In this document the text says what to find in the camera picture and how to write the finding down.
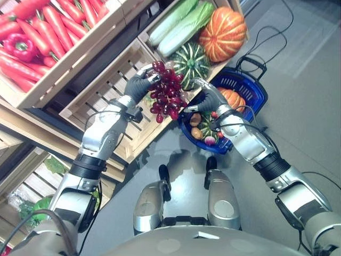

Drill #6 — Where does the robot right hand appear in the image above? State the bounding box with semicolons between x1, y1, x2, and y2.
183;77;230;114

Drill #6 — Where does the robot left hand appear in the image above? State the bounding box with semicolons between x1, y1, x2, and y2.
124;65;161;104

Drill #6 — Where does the red grape bunch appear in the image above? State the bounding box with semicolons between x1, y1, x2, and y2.
149;60;189;124

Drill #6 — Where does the blue plastic shopping basket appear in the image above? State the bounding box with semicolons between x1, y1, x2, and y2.
177;68;268;156

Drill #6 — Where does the small orange pumpkin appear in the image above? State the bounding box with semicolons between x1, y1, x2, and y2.
217;87;247;113

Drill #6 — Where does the empty wooden slat crate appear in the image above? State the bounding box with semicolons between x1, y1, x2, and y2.
59;39;204;164

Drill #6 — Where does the small green striped pumpkin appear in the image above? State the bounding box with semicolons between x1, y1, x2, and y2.
199;113;222;140

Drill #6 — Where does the large green striped pumpkin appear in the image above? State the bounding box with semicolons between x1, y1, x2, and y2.
169;42;212;91

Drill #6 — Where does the wooden crate with cabbages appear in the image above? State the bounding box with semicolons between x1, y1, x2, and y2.
136;0;250;93

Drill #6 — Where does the wooden crate with carrots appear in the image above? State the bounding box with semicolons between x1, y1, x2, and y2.
0;0;140;110

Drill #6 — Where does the large orange pumpkin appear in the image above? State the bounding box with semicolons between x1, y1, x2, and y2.
198;6;248;63

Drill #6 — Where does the napa cabbage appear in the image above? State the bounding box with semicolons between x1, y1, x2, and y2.
157;1;215;58
148;0;199;47

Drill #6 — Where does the orange carrot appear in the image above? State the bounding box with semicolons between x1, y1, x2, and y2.
0;54;44;82
60;14;89;39
23;61;51;76
12;0;52;21
0;21;23;41
42;5;74;52
30;18;66;60
15;18;52;57
56;0;86;25
0;68;37;94
89;0;110;18
79;0;98;29

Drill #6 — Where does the robot right leg silver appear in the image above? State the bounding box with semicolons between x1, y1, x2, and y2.
203;156;242;231

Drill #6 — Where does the robot leg silver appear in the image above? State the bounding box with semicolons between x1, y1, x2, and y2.
203;156;242;231
132;164;172;237

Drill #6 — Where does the green leafy vegetable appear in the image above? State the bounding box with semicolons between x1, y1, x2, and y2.
18;196;54;228
43;155;70;175

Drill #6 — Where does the robot left leg silver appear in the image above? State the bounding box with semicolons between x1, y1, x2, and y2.
132;164;172;237

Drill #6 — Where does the red bell pepper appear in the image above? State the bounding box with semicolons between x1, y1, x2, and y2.
2;33;37;63

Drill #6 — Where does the wooden crate with greens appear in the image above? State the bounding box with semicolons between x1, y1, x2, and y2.
0;146;116;242

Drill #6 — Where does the robot torso grey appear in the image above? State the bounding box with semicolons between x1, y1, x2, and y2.
0;207;341;256

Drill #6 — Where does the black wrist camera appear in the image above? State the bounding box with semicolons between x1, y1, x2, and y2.
126;105;144;124

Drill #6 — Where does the black basket handle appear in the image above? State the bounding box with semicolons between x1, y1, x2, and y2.
236;56;268;81

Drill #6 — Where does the wooden shelf frame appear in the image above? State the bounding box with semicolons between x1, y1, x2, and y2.
0;97;126;183

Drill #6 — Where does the black floor cable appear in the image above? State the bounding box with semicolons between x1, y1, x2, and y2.
249;0;295;67

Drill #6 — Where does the thick grey cable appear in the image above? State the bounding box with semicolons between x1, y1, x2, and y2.
0;209;78;256

